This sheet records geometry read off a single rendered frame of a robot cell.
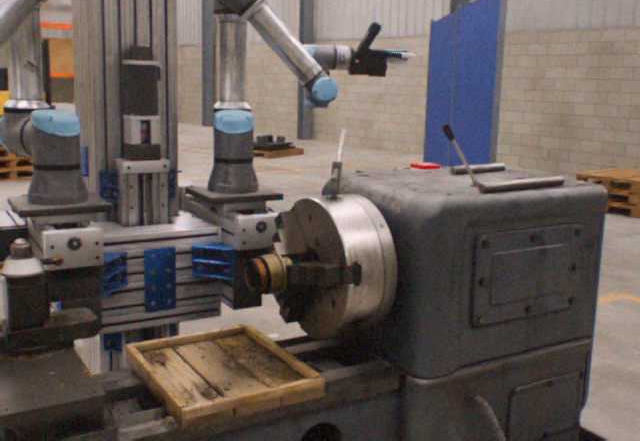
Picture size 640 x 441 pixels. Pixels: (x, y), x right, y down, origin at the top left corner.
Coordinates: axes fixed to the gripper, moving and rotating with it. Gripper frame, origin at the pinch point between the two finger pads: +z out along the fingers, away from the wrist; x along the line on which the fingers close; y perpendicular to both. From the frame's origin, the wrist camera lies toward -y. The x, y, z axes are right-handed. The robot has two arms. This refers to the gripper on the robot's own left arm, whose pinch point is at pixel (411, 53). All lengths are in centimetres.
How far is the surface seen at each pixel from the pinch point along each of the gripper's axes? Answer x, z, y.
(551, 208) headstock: 77, 14, 26
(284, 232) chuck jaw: 75, -47, 32
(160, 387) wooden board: 100, -73, 55
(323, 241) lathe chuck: 82, -39, 32
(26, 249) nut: 93, -97, 29
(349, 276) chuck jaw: 91, -35, 36
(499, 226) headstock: 81, 1, 29
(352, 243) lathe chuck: 89, -34, 30
